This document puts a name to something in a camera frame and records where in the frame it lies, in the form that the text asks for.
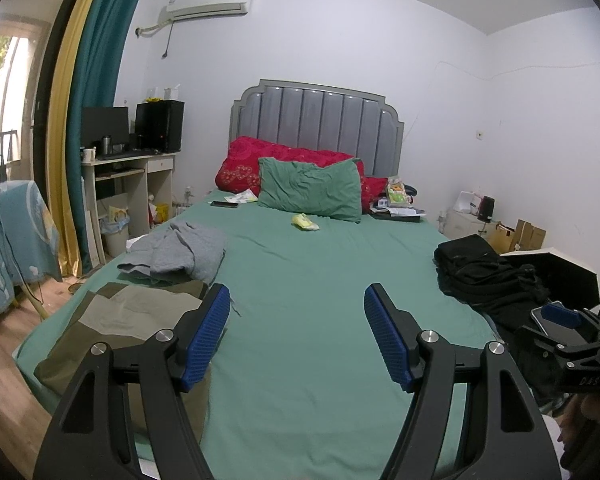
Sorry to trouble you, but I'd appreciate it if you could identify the olive green jacket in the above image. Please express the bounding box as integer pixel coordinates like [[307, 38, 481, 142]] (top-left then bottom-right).
[[33, 280, 213, 441]]

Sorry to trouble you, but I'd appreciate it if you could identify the black open box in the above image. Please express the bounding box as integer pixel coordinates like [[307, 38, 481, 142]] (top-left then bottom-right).
[[500, 247, 600, 311]]

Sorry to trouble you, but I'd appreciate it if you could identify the bed with green sheet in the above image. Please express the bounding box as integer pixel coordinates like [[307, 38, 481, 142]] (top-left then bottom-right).
[[12, 187, 506, 480]]

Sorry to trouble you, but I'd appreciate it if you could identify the air conditioner hose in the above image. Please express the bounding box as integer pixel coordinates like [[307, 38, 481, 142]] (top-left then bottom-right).
[[135, 12, 176, 38]]

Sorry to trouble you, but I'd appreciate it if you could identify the small red pillow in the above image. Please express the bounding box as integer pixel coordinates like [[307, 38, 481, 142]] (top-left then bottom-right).
[[360, 176, 390, 213]]

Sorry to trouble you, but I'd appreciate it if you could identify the person's right hand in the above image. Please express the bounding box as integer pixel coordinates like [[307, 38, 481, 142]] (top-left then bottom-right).
[[557, 392, 600, 471]]

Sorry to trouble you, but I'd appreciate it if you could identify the grey hoodie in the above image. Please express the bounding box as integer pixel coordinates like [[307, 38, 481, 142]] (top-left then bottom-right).
[[116, 221, 242, 317]]

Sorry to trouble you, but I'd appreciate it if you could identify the yellow curtain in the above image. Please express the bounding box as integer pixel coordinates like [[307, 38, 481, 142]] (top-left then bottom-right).
[[45, 0, 113, 277]]

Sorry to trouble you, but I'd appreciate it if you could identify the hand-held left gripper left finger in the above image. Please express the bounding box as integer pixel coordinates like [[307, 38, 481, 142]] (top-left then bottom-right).
[[32, 282, 231, 480]]

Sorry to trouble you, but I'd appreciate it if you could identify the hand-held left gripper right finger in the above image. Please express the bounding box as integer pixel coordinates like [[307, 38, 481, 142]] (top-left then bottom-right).
[[363, 282, 563, 480]]

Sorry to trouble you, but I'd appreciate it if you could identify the white trash bin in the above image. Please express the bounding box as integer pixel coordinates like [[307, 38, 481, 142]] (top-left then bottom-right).
[[100, 207, 131, 258]]

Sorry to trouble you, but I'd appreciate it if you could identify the black clothes pile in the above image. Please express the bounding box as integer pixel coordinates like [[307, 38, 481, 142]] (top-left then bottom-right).
[[432, 233, 581, 406]]

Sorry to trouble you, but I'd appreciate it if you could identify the white small box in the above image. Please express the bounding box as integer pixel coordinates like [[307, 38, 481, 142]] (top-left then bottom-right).
[[452, 191, 481, 216]]

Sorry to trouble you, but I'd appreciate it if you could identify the cream computer desk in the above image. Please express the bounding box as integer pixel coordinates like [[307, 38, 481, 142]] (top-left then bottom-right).
[[80, 152, 176, 266]]

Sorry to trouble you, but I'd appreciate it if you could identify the green pillow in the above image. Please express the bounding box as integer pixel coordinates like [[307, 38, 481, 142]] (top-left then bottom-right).
[[256, 156, 363, 224]]

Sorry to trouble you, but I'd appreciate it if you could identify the black computer tower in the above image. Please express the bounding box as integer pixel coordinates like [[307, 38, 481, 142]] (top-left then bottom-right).
[[135, 100, 186, 153]]

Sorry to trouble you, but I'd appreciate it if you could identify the brown paper bag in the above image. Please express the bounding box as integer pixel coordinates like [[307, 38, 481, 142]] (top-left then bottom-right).
[[487, 221, 516, 254]]

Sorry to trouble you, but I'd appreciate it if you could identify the green snack bag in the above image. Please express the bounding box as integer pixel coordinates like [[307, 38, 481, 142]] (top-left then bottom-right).
[[385, 176, 415, 207]]

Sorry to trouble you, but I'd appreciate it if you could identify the white air conditioner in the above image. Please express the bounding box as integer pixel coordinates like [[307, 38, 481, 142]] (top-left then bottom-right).
[[160, 0, 252, 23]]

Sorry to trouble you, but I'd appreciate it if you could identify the black computer monitor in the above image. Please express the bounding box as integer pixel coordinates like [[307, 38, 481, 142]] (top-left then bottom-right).
[[81, 106, 130, 153]]

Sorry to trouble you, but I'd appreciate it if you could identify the cardboard box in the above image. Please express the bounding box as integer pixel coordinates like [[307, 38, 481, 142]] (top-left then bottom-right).
[[514, 219, 548, 252]]

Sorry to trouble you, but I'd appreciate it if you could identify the blue printed cloth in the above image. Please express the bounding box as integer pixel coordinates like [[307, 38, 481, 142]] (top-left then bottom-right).
[[0, 180, 63, 321]]

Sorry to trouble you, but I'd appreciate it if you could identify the large red patterned pillow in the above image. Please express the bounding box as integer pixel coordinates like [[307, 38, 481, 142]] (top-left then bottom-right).
[[215, 136, 366, 196]]

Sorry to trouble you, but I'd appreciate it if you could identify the white nightstand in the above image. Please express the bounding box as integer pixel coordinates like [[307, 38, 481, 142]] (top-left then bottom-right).
[[438, 207, 496, 241]]

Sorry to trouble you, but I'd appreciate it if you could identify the teal curtain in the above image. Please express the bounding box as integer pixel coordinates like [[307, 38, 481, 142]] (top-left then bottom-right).
[[67, 0, 153, 277]]

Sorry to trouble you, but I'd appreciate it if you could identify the grey-rimmed smartphone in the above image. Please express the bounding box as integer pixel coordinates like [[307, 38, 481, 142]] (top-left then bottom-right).
[[530, 302, 567, 337]]

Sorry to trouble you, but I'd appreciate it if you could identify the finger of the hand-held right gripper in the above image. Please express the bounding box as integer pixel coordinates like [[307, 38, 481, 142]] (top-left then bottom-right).
[[541, 302, 600, 348], [519, 326, 600, 376]]

